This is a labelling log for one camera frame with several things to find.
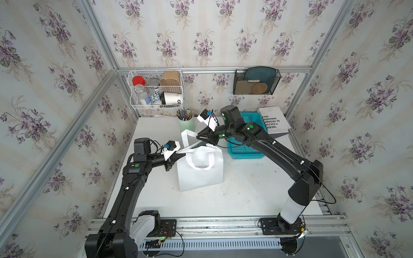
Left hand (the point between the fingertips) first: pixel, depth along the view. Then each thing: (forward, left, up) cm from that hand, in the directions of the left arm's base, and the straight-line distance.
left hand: (185, 154), depth 73 cm
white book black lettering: (+36, -57, -13) cm, 69 cm away
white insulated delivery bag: (-7, -8, +1) cm, 11 cm away
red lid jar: (+44, +30, +11) cm, 54 cm away
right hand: (+6, -7, +7) cm, 12 cm away
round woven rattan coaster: (+44, -43, +6) cm, 62 cm away
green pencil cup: (+28, +2, -6) cm, 29 cm away
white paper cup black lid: (+36, +11, +4) cm, 37 cm away
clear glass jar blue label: (+35, +27, +6) cm, 45 cm away
